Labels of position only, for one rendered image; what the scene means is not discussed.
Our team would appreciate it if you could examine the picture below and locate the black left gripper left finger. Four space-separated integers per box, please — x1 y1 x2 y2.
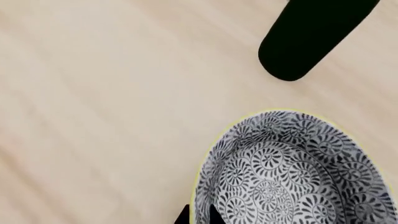
173 203 193 224

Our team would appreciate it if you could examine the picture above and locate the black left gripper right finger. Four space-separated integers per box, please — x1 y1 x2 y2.
208 203 226 224

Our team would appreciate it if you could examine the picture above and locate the black white spiral patterned bowl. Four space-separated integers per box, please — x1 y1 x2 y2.
191 107 398 224

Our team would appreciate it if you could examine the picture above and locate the black rounded elongated object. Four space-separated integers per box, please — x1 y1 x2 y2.
257 0 382 82

